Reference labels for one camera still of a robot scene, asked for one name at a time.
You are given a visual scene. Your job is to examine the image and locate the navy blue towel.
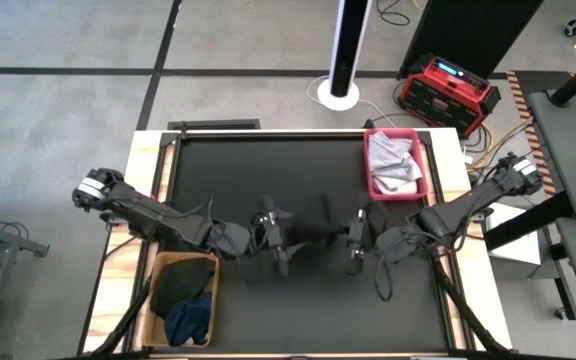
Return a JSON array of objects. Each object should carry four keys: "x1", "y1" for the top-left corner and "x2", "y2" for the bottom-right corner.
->
[{"x1": 164, "y1": 292, "x2": 215, "y2": 347}]

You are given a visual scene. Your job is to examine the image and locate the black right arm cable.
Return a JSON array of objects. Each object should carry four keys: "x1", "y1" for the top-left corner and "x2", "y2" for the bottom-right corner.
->
[{"x1": 372, "y1": 234, "x2": 445, "y2": 303}]

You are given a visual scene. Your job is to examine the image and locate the black diagonal frame strut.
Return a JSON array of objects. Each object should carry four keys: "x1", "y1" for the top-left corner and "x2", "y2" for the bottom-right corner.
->
[
  {"x1": 425, "y1": 249, "x2": 514, "y2": 355},
  {"x1": 89, "y1": 278, "x2": 152, "y2": 357}
]

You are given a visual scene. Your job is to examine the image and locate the yellow floor cable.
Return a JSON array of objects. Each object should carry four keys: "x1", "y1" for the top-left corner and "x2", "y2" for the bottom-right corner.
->
[{"x1": 467, "y1": 119, "x2": 534, "y2": 171}]

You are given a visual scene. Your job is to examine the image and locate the pink plastic basket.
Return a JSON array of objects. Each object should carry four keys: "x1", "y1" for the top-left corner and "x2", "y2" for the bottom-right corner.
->
[{"x1": 361, "y1": 127, "x2": 429, "y2": 202}]

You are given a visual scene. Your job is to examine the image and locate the black white tower fan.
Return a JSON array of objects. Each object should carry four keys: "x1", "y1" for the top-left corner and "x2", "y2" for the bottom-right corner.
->
[{"x1": 316, "y1": 0, "x2": 373, "y2": 112}]

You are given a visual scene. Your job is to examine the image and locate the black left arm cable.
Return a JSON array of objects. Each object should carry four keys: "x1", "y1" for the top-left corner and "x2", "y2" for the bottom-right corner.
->
[{"x1": 166, "y1": 194, "x2": 218, "y2": 237}]

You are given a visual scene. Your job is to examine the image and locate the white box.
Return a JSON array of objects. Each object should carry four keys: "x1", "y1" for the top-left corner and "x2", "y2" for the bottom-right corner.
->
[{"x1": 487, "y1": 202, "x2": 543, "y2": 281}]

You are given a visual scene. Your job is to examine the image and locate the black side table beam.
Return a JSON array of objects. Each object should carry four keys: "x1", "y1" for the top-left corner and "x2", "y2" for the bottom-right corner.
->
[{"x1": 482, "y1": 192, "x2": 576, "y2": 252}]

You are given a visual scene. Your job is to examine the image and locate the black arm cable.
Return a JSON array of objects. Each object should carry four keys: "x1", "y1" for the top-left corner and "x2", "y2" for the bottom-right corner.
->
[
  {"x1": 372, "y1": 234, "x2": 445, "y2": 303},
  {"x1": 166, "y1": 194, "x2": 218, "y2": 237}
]

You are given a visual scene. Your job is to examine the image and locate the white fan cable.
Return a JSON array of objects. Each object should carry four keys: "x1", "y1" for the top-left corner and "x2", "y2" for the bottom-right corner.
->
[{"x1": 306, "y1": 74, "x2": 399, "y2": 129}]

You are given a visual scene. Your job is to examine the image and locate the black partition panel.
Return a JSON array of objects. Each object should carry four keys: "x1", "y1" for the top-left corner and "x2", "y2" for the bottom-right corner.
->
[{"x1": 398, "y1": 0, "x2": 547, "y2": 81}]

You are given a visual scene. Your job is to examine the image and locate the grey side table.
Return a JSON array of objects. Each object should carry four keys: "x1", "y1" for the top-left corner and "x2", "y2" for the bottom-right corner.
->
[{"x1": 526, "y1": 89, "x2": 576, "y2": 221}]

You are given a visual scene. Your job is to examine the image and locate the hazard striped floor strip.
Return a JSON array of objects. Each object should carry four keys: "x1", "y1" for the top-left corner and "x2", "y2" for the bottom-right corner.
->
[{"x1": 505, "y1": 70, "x2": 559, "y2": 199}]

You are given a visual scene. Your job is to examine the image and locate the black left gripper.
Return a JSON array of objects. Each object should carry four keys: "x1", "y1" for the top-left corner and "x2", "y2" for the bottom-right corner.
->
[{"x1": 250, "y1": 193, "x2": 325, "y2": 277}]

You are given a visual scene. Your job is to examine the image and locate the pale grey towel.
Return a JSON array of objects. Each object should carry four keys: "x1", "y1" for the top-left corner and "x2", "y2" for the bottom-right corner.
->
[{"x1": 369, "y1": 130, "x2": 415, "y2": 175}]

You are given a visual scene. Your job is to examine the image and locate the red black power station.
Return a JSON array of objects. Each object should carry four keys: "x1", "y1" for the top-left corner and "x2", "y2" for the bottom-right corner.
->
[{"x1": 398, "y1": 55, "x2": 502, "y2": 140}]

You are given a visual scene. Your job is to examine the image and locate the black floor cable loop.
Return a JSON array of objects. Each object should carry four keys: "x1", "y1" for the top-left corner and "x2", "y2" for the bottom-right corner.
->
[{"x1": 375, "y1": 0, "x2": 412, "y2": 27}]

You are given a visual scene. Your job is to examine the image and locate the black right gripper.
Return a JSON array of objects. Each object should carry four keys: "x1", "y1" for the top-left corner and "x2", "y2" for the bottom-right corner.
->
[{"x1": 323, "y1": 192, "x2": 390, "y2": 276}]

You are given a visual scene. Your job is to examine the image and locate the black aluminium table frame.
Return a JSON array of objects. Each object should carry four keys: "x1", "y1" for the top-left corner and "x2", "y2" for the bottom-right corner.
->
[{"x1": 130, "y1": 128, "x2": 472, "y2": 359}]

